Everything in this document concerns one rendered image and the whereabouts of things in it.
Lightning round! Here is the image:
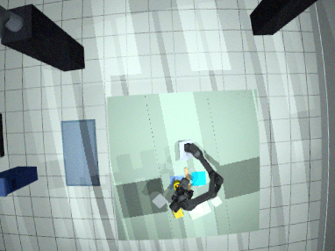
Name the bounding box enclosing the yellow rectangular block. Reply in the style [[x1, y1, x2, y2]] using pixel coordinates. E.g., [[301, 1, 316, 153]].
[[174, 208, 183, 219]]

